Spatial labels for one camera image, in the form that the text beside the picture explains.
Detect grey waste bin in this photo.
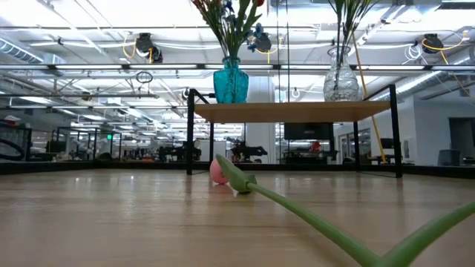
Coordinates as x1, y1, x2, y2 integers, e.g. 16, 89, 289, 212
437, 148, 462, 167

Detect black hanging cable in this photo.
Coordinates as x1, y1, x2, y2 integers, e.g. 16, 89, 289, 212
275, 0, 281, 101
285, 0, 291, 101

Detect clear glass vase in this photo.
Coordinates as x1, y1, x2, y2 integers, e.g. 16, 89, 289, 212
322, 46, 361, 103

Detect white flower bunch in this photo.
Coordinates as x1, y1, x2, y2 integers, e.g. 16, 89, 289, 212
328, 0, 378, 92

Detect orange tulip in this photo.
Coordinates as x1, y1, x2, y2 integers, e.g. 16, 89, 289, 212
233, 0, 250, 59

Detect black metal rig frame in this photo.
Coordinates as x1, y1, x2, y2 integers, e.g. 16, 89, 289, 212
0, 159, 475, 179

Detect black hanging cable ring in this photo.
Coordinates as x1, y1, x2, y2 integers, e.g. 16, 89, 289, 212
136, 70, 154, 85

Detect distant black frame enclosure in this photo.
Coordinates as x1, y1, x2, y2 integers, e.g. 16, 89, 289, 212
55, 125, 123, 161

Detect red blossom spray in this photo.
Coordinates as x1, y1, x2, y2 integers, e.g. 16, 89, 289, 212
191, 0, 226, 59

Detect black curved hose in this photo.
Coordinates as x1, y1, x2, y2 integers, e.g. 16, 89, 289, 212
0, 137, 26, 162

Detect distant black robot station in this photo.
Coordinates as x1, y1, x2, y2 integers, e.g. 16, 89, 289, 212
228, 137, 269, 164
157, 142, 203, 164

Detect pink tulip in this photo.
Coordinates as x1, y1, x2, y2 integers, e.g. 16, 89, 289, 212
209, 154, 379, 267

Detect blue flower bunch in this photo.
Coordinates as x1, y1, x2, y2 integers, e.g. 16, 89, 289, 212
220, 0, 265, 60

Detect wooden shelf black legs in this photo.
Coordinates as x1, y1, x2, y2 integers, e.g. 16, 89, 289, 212
186, 84, 404, 179

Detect long ceiling light bar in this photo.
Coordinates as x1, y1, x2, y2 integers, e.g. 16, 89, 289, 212
0, 63, 475, 72

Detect teal glass vase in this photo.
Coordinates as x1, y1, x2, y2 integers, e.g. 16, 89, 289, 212
212, 56, 250, 105

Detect black ceiling cord reel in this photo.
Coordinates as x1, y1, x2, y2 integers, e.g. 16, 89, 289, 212
135, 32, 164, 64
253, 32, 274, 53
422, 33, 445, 55

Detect black rectangular box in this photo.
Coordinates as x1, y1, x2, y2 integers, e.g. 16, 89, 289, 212
284, 122, 335, 141

